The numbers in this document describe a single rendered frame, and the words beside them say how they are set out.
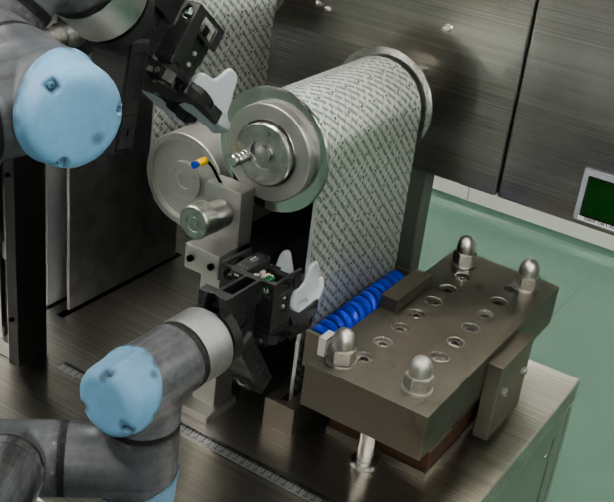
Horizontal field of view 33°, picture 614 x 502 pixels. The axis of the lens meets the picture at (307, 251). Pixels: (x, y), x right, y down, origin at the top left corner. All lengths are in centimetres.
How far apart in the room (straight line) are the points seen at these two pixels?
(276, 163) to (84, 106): 48
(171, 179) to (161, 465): 39
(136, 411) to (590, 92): 70
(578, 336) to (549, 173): 213
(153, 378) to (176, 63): 29
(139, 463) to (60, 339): 46
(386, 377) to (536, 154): 38
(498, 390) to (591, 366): 206
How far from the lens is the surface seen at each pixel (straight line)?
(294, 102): 113
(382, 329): 127
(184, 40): 96
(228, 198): 117
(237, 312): 106
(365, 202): 127
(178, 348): 99
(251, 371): 113
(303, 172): 114
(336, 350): 118
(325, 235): 120
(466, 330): 132
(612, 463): 295
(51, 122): 69
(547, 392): 147
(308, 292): 117
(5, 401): 134
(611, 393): 323
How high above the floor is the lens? 168
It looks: 27 degrees down
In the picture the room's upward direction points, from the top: 7 degrees clockwise
